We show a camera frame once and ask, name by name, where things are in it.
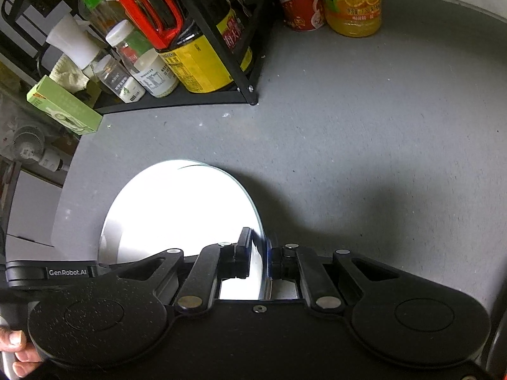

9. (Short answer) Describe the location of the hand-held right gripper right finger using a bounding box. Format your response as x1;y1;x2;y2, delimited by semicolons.
268;243;399;313

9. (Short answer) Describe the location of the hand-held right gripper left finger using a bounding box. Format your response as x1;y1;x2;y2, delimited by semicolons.
115;227;253;313

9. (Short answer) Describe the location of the white plate crossed pins print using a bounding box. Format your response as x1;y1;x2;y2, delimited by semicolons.
98;159;265;301

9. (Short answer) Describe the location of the person's left hand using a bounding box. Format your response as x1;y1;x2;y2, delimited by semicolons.
0;326;43;378

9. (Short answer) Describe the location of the small grey fan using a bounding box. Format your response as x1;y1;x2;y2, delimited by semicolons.
12;127;65;173

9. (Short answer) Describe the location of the green cardboard box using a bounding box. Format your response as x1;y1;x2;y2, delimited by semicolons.
26;75;104;134

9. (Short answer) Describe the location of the beige cloth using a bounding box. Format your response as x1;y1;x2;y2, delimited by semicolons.
49;55;94;93

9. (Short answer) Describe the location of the white powder bottle white cap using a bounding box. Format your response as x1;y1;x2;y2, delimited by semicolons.
105;20;180;99

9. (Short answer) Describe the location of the small clear jar white cap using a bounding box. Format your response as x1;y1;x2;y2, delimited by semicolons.
93;54;145;104

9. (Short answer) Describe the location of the dark bottle red yellow label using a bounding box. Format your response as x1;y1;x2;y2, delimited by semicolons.
190;0;255;77

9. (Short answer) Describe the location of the red drink can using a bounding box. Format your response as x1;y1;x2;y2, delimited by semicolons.
270;0;328;32

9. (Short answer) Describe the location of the orange juice bottle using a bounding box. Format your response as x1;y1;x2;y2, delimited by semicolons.
319;0;383;39

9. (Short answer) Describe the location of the green label tea bottle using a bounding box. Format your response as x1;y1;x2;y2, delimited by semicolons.
69;0;128;37

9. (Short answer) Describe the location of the black wire rack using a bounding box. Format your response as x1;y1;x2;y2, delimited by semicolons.
0;0;275;116

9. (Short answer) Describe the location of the dark sauce bottle red handle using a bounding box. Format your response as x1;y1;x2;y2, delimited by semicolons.
113;0;238;95

